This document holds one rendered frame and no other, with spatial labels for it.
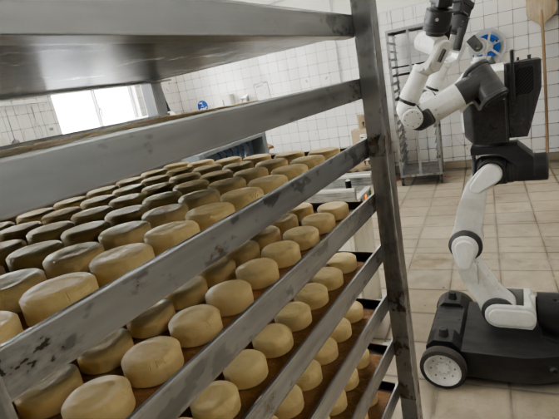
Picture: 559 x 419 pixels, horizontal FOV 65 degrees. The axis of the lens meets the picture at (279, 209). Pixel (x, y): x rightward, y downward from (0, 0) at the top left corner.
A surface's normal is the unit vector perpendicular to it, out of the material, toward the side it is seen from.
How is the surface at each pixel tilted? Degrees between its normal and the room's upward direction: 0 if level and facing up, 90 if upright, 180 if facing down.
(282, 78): 90
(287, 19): 90
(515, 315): 90
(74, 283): 0
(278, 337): 0
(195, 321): 0
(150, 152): 90
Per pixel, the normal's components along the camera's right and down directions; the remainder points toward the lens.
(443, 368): -0.44, 0.32
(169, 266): 0.85, -0.02
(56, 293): -0.18, -0.95
